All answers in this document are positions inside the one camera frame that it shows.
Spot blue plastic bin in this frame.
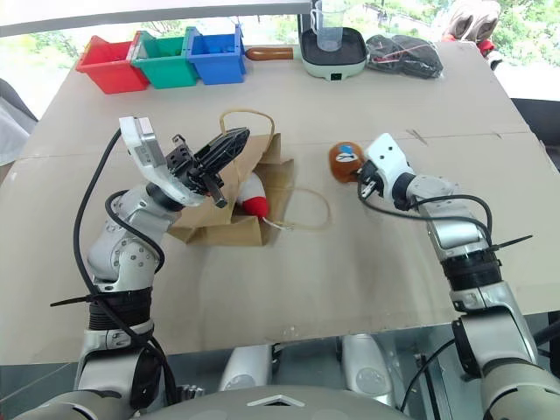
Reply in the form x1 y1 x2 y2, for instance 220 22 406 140
185 23 248 86

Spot red plastic bin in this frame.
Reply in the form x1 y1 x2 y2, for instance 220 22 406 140
74 35 151 95

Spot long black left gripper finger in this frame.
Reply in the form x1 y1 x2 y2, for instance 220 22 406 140
193 127 252 173

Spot brown round plush toy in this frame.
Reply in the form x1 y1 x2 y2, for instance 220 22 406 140
328 141 367 186

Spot clear plastic measuring cup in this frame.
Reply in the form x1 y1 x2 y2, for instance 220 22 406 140
310 0 347 52

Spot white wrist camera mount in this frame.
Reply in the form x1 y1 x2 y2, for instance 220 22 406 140
119 115 207 207
363 133 415 200

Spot short-looking black left gripper finger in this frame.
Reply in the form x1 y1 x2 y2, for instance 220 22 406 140
201 173 228 208

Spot brown paper bag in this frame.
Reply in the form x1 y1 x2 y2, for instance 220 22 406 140
168 108 333 249

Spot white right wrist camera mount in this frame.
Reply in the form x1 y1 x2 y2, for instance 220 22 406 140
363 133 415 200

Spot black items in plastic bag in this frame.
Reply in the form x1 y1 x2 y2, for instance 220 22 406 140
365 33 445 81

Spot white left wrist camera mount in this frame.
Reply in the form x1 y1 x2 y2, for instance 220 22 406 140
119 115 207 207

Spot brown sausage-shaped object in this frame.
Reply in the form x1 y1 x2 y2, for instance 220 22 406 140
245 45 296 63

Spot light green electric grill pan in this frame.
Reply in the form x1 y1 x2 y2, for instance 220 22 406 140
299 26 368 82

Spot red and white plush toy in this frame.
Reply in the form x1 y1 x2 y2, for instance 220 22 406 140
235 171 295 232

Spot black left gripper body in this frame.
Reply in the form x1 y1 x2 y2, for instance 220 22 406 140
166 135 212 194

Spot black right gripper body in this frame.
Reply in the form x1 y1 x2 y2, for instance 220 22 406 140
357 160 387 201

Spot beige and brown plush toy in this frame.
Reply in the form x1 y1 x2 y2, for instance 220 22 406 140
441 0 502 44

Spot silver left robot leg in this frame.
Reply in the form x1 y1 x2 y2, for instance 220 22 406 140
218 345 273 393

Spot silver right robot leg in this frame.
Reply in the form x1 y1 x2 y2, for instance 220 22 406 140
340 333 396 406

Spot grey robot torso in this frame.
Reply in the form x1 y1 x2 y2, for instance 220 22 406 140
146 381 424 420

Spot dark chair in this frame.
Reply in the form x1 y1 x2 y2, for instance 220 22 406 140
0 78 39 166

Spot green plastic bin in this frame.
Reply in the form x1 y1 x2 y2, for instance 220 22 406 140
130 31 200 90

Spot silver robot leg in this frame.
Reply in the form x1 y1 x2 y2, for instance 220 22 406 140
218 345 273 393
340 333 396 406

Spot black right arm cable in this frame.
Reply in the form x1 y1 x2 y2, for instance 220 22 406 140
356 178 501 263

